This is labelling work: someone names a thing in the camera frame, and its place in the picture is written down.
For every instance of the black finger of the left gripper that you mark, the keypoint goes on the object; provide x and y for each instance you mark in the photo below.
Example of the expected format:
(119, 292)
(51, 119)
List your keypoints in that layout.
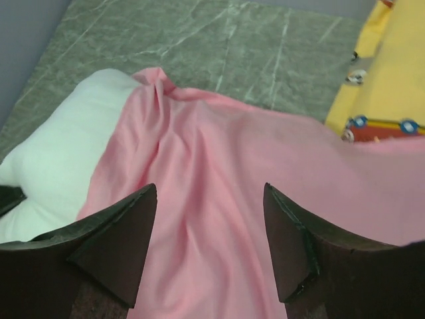
(10, 197)

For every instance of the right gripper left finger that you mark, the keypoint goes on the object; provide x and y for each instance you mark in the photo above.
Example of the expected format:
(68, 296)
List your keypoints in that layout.
(91, 268)

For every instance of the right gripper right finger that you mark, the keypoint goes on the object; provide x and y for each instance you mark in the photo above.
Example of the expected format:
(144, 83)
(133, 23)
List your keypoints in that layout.
(324, 271)

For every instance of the white pillow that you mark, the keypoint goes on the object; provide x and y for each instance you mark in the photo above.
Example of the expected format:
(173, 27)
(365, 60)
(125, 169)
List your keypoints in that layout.
(53, 166)

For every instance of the pink satin pillowcase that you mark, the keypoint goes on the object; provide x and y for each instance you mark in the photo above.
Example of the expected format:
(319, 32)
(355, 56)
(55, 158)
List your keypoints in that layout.
(210, 157)

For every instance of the yellow cartoon vehicle pillow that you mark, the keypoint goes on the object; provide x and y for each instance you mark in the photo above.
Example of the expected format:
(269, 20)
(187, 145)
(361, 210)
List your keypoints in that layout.
(381, 98)

